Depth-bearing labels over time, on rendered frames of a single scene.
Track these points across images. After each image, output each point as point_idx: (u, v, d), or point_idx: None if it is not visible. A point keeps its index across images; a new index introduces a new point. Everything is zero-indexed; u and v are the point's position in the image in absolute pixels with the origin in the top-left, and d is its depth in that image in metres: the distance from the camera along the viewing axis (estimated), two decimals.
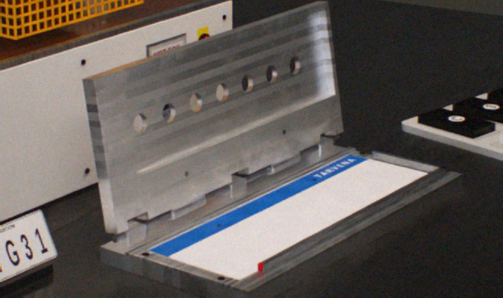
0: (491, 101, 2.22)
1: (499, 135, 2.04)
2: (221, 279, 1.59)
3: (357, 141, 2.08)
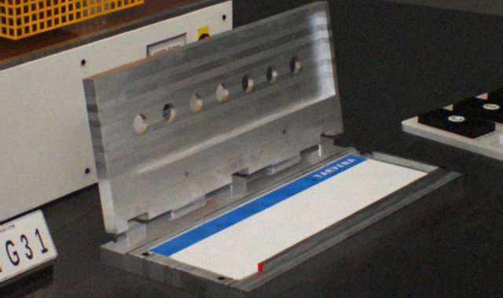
0: (491, 101, 2.22)
1: (499, 135, 2.04)
2: (221, 279, 1.59)
3: (357, 141, 2.08)
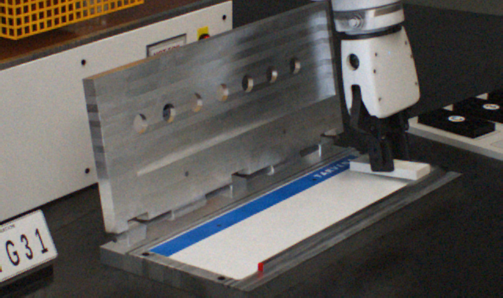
0: (491, 101, 2.22)
1: (349, 162, 1.91)
2: (221, 279, 1.59)
3: (357, 141, 2.08)
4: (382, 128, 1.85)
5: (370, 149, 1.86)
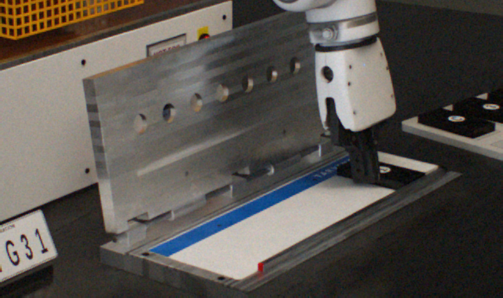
0: (491, 101, 2.22)
1: None
2: (221, 279, 1.59)
3: None
4: (362, 139, 1.82)
5: (352, 159, 1.84)
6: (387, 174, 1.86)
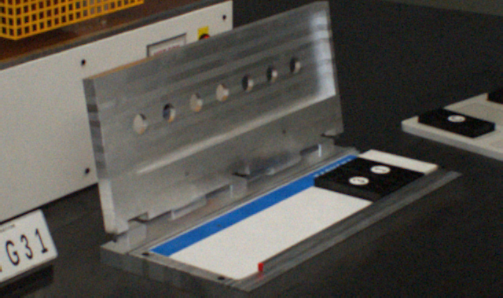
0: (491, 101, 2.22)
1: (357, 156, 1.92)
2: (221, 279, 1.59)
3: (357, 141, 2.08)
4: None
5: None
6: (387, 174, 1.86)
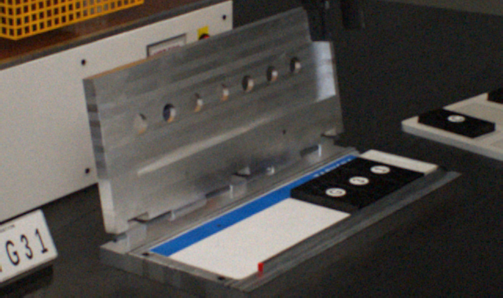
0: (491, 101, 2.22)
1: (357, 156, 1.92)
2: (221, 279, 1.59)
3: (357, 141, 2.08)
4: None
5: (309, 17, 1.82)
6: (387, 174, 1.86)
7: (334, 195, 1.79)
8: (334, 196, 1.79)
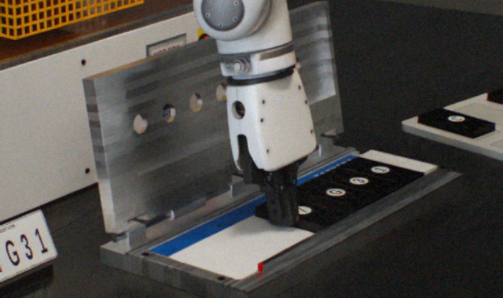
0: (491, 101, 2.22)
1: (357, 156, 1.92)
2: (221, 279, 1.59)
3: (357, 141, 2.08)
4: (278, 179, 1.69)
5: (268, 200, 1.71)
6: (387, 174, 1.86)
7: (334, 195, 1.79)
8: (334, 196, 1.79)
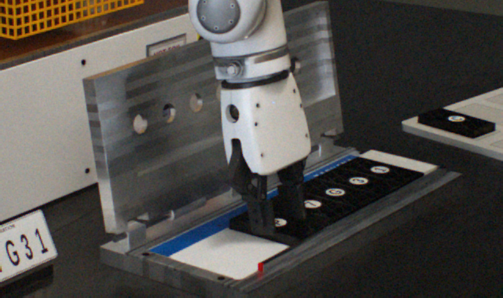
0: (234, 229, 1.72)
1: (357, 156, 1.92)
2: (221, 279, 1.59)
3: (357, 141, 2.08)
4: (262, 186, 1.66)
5: (250, 209, 1.68)
6: (387, 174, 1.86)
7: (333, 195, 1.79)
8: (333, 196, 1.79)
